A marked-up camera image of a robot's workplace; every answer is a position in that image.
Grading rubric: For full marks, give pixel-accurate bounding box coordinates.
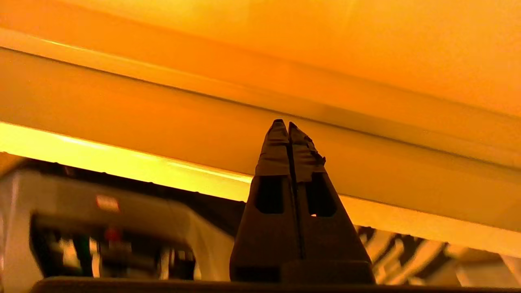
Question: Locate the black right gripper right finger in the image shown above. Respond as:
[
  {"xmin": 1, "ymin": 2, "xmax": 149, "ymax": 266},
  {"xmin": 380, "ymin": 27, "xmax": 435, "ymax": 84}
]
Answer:
[{"xmin": 287, "ymin": 121, "xmax": 375, "ymax": 284}]

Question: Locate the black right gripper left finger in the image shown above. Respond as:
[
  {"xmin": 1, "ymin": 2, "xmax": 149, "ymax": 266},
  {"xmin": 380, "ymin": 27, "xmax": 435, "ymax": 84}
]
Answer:
[{"xmin": 229, "ymin": 119, "xmax": 302, "ymax": 282}]

